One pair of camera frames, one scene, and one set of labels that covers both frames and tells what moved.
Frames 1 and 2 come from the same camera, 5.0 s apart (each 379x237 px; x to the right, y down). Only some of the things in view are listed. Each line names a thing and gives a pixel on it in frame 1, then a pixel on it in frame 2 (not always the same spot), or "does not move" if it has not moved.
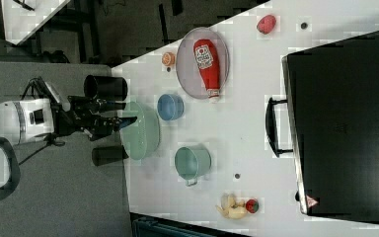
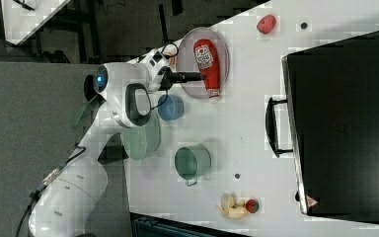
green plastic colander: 141,137 does not move
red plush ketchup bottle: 207,59 does not move
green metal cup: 191,162 does not move
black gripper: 84,117 → 171,78
